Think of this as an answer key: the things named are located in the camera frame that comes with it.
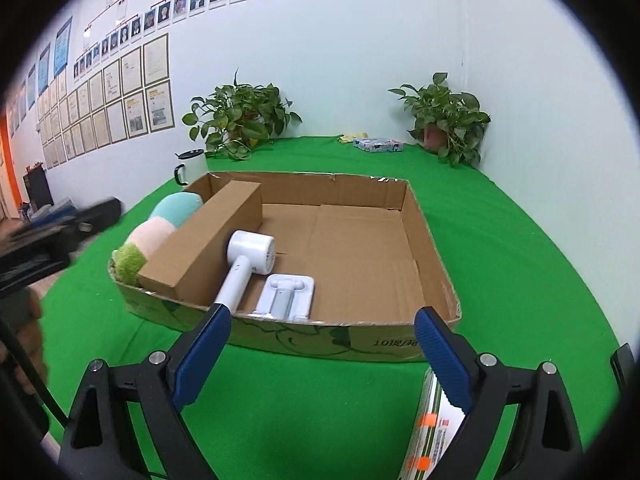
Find black cabinet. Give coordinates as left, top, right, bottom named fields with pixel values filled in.
left=23, top=164, right=54, bottom=212

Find pastel plush pillow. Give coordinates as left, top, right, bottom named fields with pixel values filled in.
left=112, top=192, right=204, bottom=286

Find white hair dryer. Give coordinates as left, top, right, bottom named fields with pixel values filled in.
left=215, top=230, right=276, bottom=314

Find white mug black handle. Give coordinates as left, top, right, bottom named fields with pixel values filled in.
left=174, top=148, right=208, bottom=186

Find black cable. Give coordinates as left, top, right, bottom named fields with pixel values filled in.
left=0, top=318, right=68, bottom=426

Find long brown cardboard box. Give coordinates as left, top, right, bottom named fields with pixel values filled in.
left=138, top=174, right=262, bottom=307

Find green white medicine box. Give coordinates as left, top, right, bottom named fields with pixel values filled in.
left=398, top=368, right=464, bottom=480

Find left potted green plant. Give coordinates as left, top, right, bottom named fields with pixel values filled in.
left=181, top=73, right=303, bottom=162

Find grey plastic stool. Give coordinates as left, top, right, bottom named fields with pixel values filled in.
left=29, top=198, right=76, bottom=226

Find framed certificates on wall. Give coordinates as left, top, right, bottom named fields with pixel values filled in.
left=6, top=0, right=247, bottom=174

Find large flat cardboard tray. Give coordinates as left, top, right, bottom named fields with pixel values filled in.
left=119, top=171, right=462, bottom=362

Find yellow item on table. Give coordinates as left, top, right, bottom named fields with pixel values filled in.
left=337, top=132, right=368, bottom=144

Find potted green plant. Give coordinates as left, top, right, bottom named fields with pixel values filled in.
left=388, top=72, right=491, bottom=168
left=181, top=73, right=303, bottom=162

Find white folding phone stand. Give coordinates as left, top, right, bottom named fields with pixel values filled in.
left=252, top=274, right=314, bottom=322

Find right potted green plant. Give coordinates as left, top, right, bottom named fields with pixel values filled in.
left=388, top=72, right=491, bottom=168

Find patterned tissue pack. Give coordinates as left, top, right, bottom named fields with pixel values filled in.
left=352, top=138, right=404, bottom=153

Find person's left hand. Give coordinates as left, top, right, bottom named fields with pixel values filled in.
left=0, top=287, right=48, bottom=396

